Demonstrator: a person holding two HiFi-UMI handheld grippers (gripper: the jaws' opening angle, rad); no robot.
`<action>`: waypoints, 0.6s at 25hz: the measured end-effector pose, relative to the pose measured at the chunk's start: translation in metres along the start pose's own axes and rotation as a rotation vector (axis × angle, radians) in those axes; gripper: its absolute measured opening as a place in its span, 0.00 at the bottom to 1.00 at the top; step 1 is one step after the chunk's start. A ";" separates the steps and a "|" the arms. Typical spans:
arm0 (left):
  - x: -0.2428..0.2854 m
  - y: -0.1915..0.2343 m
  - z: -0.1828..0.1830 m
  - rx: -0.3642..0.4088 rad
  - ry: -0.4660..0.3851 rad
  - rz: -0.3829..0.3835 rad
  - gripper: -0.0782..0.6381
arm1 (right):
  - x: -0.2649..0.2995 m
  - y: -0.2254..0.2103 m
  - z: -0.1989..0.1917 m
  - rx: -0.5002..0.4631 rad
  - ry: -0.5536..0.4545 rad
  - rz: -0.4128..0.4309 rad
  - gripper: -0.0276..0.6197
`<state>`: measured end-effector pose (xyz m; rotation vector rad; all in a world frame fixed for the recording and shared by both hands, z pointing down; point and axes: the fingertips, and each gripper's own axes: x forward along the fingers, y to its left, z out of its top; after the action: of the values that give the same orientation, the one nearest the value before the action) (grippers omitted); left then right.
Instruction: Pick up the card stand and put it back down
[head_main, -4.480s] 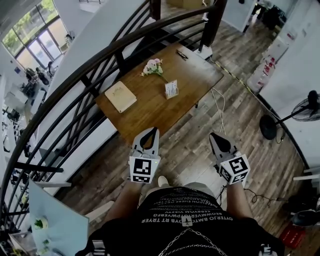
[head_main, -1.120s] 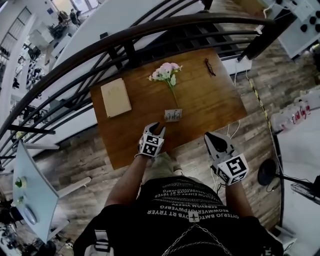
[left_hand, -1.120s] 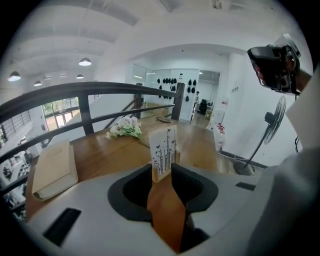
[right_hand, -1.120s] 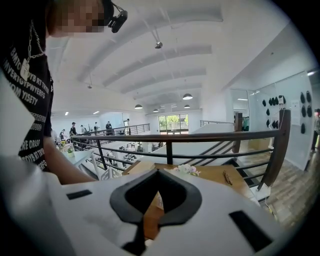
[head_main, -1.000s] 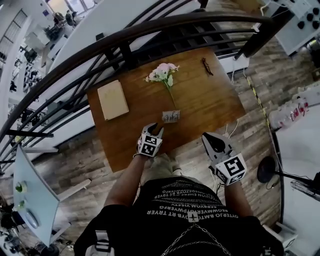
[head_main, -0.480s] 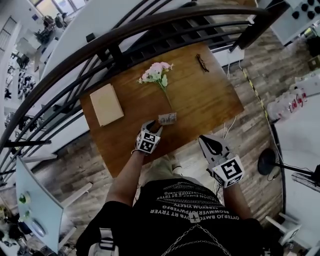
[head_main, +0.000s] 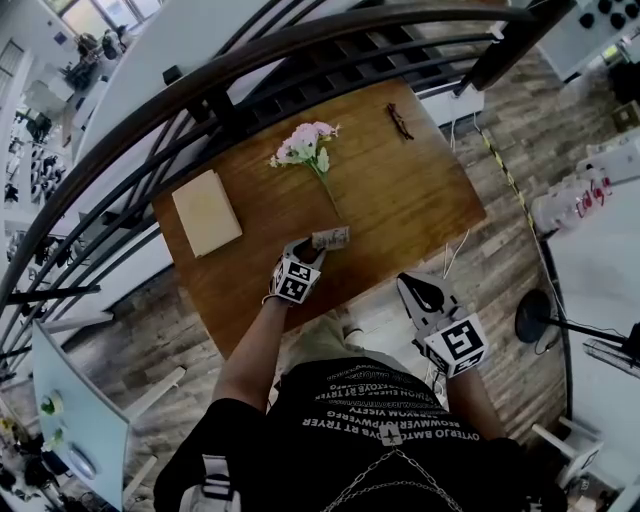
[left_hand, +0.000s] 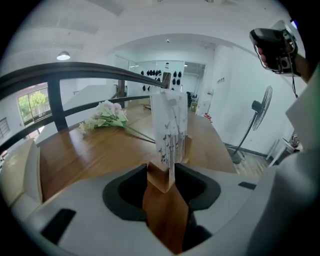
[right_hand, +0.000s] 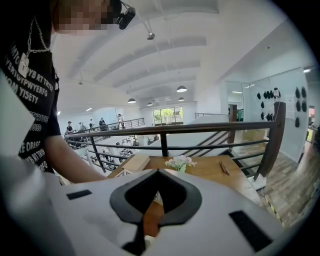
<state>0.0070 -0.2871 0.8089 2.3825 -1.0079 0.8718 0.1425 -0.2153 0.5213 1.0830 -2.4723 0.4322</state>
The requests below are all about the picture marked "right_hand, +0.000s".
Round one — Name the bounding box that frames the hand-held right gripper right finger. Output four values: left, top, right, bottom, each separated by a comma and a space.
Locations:
146, 168, 286, 256

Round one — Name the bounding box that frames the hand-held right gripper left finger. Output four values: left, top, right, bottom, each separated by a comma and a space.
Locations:
49, 168, 159, 256

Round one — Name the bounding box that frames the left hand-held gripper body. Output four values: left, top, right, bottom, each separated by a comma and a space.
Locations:
115, 168, 140, 179

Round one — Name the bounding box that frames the person's left forearm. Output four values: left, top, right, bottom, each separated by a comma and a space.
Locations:
44, 134, 109, 185

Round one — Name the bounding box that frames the brown wooden table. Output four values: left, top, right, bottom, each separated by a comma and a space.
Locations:
107, 154, 263, 237

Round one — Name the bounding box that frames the brown stick on table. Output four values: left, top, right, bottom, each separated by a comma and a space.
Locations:
218, 159, 231, 176

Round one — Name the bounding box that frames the thin metal balcony railing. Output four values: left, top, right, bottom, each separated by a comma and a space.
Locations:
194, 111, 230, 120
64, 116, 146, 141

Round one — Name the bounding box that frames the pink artificial flower bouquet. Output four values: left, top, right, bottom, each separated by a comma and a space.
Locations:
164, 154, 198, 174

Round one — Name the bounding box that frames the yellow black striped floor strip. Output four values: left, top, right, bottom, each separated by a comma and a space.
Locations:
261, 192, 285, 228

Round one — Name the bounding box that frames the large glass window door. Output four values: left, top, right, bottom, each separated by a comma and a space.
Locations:
152, 106, 185, 126

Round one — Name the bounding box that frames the dark metal stair railing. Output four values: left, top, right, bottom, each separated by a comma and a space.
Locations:
63, 121, 287, 183

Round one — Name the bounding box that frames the cardboard box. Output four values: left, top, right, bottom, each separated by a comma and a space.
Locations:
241, 128, 266, 143

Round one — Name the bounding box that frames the group of black pendant lamps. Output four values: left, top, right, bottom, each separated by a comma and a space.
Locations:
126, 84, 188, 108

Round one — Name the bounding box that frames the white paper notice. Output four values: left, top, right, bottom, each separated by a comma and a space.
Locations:
285, 93, 296, 120

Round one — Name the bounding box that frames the person's head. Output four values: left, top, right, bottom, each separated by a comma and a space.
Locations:
50, 0, 123, 35

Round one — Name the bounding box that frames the person's black printed shirt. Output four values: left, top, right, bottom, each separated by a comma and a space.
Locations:
0, 0, 61, 174

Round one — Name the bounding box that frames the slim dark wooden newel post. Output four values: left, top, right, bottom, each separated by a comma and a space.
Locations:
228, 104, 238, 145

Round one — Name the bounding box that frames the thick dark wooden newel post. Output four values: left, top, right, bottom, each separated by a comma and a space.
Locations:
252, 101, 287, 181

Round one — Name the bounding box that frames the silver chain necklace with tag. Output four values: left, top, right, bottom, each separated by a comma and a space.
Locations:
18, 15, 51, 79

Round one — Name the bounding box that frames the group of black wall-hung caps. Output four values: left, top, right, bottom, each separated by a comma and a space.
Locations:
256, 86, 308, 128

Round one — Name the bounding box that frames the black head-worn camera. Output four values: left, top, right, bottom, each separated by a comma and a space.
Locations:
115, 6, 137, 31

